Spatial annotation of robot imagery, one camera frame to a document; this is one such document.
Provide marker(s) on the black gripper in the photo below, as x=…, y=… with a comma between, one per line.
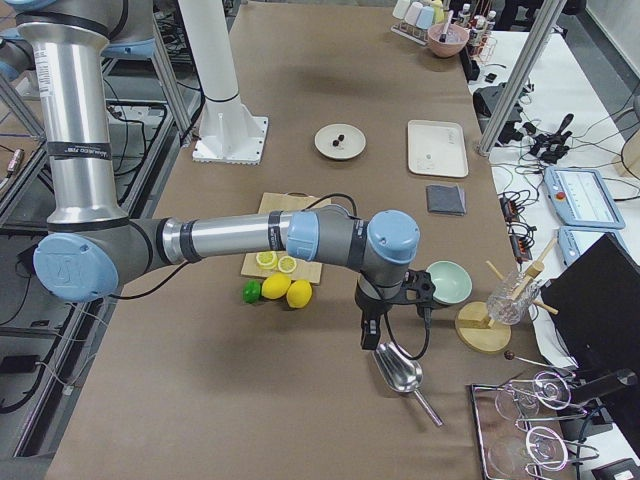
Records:
x=370, y=305

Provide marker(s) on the round white plate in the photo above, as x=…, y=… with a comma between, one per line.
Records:
x=353, y=145

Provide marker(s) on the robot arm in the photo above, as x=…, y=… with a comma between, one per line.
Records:
x=206, y=213

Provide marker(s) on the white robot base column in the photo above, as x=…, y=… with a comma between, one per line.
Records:
x=228, y=132

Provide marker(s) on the white rabbit tray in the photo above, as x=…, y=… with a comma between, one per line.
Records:
x=436, y=148

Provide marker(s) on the steel scoop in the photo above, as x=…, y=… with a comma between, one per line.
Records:
x=404, y=376

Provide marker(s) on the yellow lemon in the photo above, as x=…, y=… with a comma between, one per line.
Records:
x=275, y=286
x=299, y=294

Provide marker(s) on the wooden cutting board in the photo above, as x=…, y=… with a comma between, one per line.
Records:
x=310, y=271

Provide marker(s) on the mint green bowl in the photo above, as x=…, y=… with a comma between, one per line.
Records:
x=452, y=283

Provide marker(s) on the lemon slice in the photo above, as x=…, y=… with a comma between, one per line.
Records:
x=267, y=260
x=287, y=264

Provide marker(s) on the wooden cup holder stand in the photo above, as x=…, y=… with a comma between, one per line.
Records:
x=473, y=324

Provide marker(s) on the green lime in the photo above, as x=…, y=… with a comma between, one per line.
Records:
x=251, y=292

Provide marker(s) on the clear glass cup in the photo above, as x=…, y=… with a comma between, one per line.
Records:
x=509, y=302

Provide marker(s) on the grey folded cloth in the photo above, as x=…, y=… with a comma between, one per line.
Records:
x=447, y=200

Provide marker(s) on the wine glass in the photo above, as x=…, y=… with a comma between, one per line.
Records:
x=521, y=398
x=530, y=456

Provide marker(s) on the teach pendant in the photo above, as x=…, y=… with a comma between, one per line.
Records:
x=574, y=241
x=581, y=198

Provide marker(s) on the black monitor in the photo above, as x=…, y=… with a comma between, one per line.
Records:
x=597, y=298

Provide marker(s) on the steel muddler tool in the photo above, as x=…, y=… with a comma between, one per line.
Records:
x=445, y=27

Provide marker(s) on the pink bowl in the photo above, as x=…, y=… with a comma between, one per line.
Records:
x=455, y=40

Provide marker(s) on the bottle rack with bottles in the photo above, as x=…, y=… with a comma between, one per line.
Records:
x=478, y=18

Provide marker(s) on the light blue plastic cup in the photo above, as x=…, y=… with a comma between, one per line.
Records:
x=426, y=17

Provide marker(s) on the pink plastic cup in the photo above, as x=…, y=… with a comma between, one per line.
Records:
x=413, y=13

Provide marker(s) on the white plastic cup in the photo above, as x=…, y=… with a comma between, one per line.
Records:
x=400, y=9

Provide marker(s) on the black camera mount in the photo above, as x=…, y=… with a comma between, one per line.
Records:
x=417, y=289

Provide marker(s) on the black wire glass rack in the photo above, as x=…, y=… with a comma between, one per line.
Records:
x=548, y=425

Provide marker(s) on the aluminium frame post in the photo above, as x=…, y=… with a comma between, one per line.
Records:
x=532, y=49

